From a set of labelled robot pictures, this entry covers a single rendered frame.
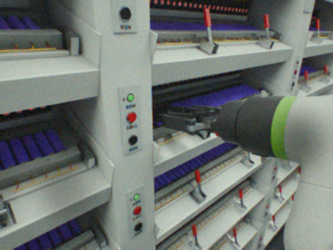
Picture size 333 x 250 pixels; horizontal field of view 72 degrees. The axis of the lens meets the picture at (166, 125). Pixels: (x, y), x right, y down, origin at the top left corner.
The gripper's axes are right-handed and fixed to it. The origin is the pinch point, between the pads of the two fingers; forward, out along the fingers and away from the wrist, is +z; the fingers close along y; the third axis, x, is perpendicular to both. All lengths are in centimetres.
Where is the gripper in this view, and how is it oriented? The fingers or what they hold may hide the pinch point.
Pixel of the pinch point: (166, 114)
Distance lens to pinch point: 53.0
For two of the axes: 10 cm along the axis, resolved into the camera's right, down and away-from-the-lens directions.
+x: -1.1, -9.6, -2.5
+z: -6.7, -1.1, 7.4
